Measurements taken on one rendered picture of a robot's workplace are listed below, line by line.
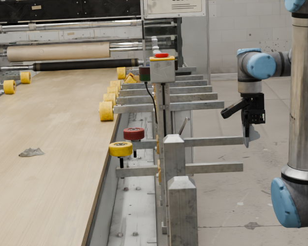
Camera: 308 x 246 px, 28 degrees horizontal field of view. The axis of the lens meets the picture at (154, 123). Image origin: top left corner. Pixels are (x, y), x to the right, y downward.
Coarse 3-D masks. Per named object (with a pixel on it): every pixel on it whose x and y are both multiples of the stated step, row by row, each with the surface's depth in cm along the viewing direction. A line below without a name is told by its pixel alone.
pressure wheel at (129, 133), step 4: (128, 128) 236; (132, 128) 233; (136, 128) 236; (140, 128) 234; (124, 132) 232; (128, 132) 230; (132, 132) 230; (136, 132) 230; (140, 132) 231; (124, 136) 233; (128, 136) 231; (132, 136) 230; (136, 136) 230; (140, 136) 231; (144, 136) 234; (132, 140) 233; (136, 140) 234; (136, 156) 236
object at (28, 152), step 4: (28, 148) 202; (32, 148) 205; (36, 148) 206; (24, 152) 201; (28, 152) 202; (32, 152) 202; (36, 152) 201; (40, 152) 202; (44, 152) 204; (20, 156) 200; (24, 156) 200; (28, 156) 199
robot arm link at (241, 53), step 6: (246, 48) 225; (252, 48) 224; (258, 48) 225; (240, 54) 226; (240, 60) 226; (240, 66) 226; (240, 72) 228; (240, 78) 228; (246, 78) 226; (252, 78) 226
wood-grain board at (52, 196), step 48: (0, 96) 350; (48, 96) 340; (96, 96) 332; (0, 144) 220; (48, 144) 217; (96, 144) 213; (0, 192) 161; (48, 192) 159; (96, 192) 159; (0, 240) 127; (48, 240) 126
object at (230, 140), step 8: (224, 136) 236; (232, 136) 235; (240, 136) 234; (136, 144) 233; (144, 144) 233; (152, 144) 233; (192, 144) 234; (200, 144) 234; (208, 144) 234; (216, 144) 234; (224, 144) 234; (232, 144) 234
